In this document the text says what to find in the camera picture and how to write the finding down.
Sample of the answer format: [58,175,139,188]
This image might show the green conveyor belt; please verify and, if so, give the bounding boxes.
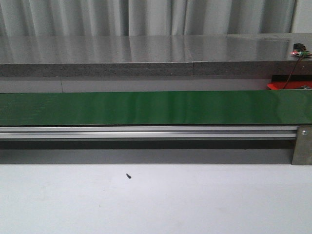
[0,90,312,126]

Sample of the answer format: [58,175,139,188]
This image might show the red plastic bin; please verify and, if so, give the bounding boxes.
[267,75,312,90]

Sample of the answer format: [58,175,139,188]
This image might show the grey stone shelf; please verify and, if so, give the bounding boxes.
[0,33,312,77]

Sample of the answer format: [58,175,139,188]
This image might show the small green circuit board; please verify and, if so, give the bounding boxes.
[291,43,312,58]

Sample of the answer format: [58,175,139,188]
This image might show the grey pleated curtain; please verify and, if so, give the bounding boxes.
[0,0,296,37]

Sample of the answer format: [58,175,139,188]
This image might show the aluminium conveyor frame rail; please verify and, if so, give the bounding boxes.
[0,125,298,140]

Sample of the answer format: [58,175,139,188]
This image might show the metal conveyor support bracket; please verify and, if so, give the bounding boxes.
[292,126,312,165]

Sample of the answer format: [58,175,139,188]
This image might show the thin brown cable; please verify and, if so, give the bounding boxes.
[283,55,304,90]

